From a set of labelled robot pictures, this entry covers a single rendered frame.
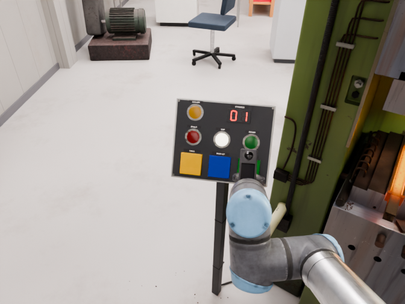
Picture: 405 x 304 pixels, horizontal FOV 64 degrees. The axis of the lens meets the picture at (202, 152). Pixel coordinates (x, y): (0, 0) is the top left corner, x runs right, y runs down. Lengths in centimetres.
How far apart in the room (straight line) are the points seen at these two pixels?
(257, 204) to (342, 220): 62
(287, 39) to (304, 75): 350
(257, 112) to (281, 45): 365
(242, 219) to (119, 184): 202
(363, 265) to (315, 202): 31
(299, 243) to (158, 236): 157
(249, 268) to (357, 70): 74
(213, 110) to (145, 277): 123
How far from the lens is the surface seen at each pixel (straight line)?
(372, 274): 138
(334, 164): 136
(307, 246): 75
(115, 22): 496
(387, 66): 102
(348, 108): 124
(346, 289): 63
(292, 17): 465
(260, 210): 67
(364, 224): 123
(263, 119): 112
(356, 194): 123
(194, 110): 113
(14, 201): 278
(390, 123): 162
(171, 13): 629
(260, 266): 72
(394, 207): 114
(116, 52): 488
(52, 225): 248
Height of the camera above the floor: 172
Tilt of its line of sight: 37 degrees down
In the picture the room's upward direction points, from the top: 1 degrees clockwise
